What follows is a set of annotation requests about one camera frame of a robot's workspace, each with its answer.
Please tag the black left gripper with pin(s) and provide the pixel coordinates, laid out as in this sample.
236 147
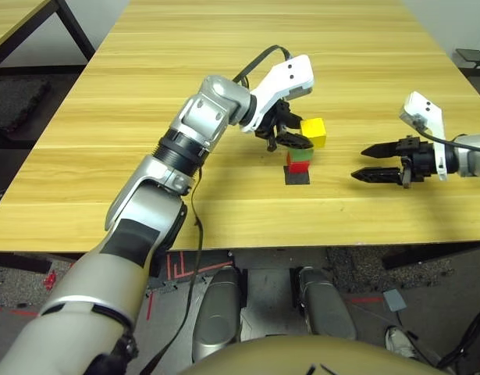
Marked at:
276 121

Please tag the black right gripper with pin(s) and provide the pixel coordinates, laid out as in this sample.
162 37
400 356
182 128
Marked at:
417 162

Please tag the yellow wooden block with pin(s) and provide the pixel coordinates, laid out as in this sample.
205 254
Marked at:
314 131

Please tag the green wooden block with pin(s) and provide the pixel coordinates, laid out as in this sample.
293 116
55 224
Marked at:
302 156

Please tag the red wooden block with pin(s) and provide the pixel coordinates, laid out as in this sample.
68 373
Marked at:
299 167

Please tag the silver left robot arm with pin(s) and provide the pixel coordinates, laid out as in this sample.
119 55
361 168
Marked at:
138 218

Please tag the black square marker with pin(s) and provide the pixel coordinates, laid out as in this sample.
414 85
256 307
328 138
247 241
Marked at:
297 179

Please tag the black table base bar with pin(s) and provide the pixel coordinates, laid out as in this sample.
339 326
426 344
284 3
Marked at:
427 256
19 261

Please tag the grey square floor pad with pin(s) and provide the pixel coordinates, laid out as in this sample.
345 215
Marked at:
395 300

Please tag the black folding stool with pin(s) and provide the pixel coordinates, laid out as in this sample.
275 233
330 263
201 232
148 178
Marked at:
473 56

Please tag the grey robot right leg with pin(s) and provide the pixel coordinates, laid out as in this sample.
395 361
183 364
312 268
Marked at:
325 308

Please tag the grey robot leg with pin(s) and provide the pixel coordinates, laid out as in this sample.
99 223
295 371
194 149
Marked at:
216 312
325 308

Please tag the white bystander sneaker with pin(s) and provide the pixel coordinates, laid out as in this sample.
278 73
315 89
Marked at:
399 341

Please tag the grey robot left leg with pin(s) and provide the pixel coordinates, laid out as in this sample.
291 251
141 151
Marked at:
216 312

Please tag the olive robot torso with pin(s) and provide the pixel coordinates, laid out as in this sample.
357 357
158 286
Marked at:
302 357

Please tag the black foam floor mat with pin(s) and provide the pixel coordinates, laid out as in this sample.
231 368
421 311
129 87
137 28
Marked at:
13 101

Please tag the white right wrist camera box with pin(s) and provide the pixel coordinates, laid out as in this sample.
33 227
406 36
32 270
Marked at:
427 113

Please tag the wooden side table black frame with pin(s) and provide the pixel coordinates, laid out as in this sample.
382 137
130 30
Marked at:
5 19

